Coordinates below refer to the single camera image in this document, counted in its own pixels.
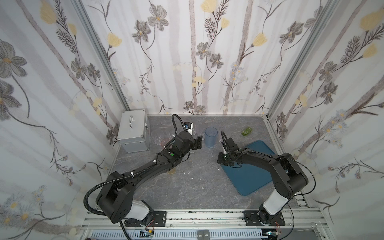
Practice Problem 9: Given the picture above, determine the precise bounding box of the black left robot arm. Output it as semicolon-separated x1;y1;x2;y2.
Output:
95;132;203;225

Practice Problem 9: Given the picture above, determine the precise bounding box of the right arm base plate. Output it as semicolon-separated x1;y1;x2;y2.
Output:
243;210;286;227

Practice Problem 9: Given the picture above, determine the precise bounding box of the teal plastic tray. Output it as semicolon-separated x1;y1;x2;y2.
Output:
221;140;278;197

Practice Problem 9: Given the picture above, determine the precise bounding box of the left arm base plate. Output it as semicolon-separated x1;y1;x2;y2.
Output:
124;211;167;228

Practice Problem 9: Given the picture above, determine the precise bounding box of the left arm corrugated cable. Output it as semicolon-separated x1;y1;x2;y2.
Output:
83;113;187;240

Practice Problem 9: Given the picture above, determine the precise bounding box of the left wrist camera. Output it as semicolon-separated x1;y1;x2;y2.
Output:
184;122;194;135

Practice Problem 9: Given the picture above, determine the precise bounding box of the yellow plastic cup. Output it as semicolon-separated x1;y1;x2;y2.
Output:
167;168;176;175

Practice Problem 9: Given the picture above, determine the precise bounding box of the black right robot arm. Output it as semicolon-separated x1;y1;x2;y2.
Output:
218;138;309;222

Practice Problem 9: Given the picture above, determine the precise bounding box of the silver aluminium case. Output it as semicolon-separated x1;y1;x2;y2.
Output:
118;109;150;153

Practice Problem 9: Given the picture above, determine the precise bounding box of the blue plastic cup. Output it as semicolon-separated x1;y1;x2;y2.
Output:
205;127;218;148

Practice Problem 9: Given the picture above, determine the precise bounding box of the clear faceted cup far left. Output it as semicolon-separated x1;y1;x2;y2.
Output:
151;129;164;146

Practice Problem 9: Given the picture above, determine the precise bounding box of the pink plastic cup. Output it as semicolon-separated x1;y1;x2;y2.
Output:
161;138;170;148

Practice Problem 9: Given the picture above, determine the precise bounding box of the small green block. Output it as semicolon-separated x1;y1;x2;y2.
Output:
241;127;253;136

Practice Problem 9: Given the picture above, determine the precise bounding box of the aluminium mounting rail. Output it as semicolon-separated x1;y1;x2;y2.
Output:
78;207;334;240

